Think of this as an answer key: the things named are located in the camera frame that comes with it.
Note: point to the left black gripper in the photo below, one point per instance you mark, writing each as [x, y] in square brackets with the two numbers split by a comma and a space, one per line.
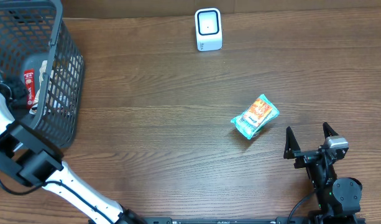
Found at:
[15, 90]

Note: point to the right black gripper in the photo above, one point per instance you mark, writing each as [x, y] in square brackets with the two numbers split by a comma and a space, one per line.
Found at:
[310, 155]

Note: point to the red stick sachet pack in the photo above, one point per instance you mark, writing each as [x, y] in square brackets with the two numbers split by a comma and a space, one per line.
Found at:
[30, 87]

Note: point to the teal orange tissue pack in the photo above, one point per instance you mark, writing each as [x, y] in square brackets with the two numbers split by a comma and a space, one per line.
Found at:
[255, 117]

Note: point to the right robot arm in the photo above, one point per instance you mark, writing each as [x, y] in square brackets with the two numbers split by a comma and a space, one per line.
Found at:
[338, 198]

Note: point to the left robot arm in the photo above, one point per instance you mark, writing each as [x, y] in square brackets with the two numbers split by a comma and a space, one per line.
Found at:
[29, 162]

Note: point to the white barcode scanner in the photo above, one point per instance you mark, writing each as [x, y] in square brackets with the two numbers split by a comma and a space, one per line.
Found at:
[208, 28]

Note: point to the grey plastic mesh basket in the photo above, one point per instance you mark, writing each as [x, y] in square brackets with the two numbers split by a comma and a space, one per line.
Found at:
[34, 35]

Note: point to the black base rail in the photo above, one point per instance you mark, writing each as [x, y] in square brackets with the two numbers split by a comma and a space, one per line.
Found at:
[278, 220]

